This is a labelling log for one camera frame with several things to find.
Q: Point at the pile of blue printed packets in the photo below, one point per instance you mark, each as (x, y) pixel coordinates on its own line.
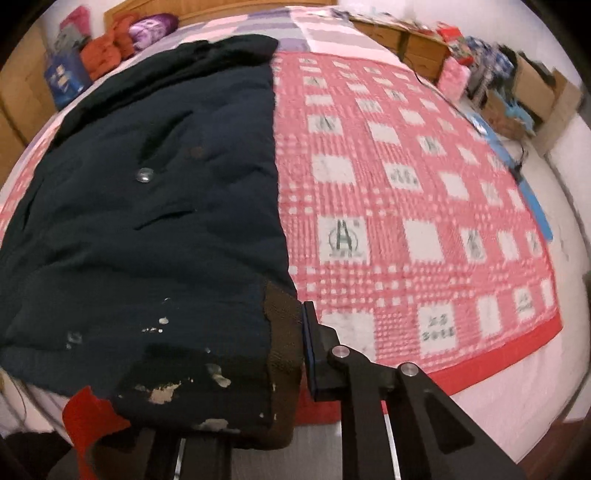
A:
(485, 60)

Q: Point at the white mattress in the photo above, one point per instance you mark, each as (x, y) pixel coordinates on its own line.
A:
(508, 383)

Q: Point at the wooden bed headboard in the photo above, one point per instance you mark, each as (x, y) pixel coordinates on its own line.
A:
(207, 7)

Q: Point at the purple patchwork bed sheet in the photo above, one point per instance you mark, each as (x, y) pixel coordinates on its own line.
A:
(323, 32)

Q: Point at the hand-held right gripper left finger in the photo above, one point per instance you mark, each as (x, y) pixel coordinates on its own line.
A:
(161, 457)

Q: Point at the purple printed pillow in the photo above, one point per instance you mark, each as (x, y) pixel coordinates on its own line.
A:
(152, 28)

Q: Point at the pink packet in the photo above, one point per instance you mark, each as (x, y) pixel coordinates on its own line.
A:
(455, 78)

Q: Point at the wooden wardrobe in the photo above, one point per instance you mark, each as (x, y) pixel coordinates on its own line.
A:
(18, 92)

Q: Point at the small cardboard box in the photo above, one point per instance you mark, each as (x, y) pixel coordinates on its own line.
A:
(496, 110)

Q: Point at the pink checked blanket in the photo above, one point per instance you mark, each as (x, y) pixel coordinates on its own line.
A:
(392, 184)

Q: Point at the blue printed bag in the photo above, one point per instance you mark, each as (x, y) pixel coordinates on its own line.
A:
(67, 78)

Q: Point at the large cardboard box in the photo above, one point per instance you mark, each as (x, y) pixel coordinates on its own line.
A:
(558, 110)

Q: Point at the pink folded cloth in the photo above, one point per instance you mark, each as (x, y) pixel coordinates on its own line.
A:
(74, 25)

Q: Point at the dark navy coat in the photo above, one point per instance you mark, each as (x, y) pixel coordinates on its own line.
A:
(161, 207)

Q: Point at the orange crumpled clothes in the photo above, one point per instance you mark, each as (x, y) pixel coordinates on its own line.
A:
(108, 50)

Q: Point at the blue mat strip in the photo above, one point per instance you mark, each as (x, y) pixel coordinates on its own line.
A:
(531, 194)

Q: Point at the wooden bedside cabinet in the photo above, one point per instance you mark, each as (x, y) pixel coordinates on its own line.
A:
(425, 50)

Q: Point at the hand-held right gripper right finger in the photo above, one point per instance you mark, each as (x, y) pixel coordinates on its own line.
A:
(309, 341)

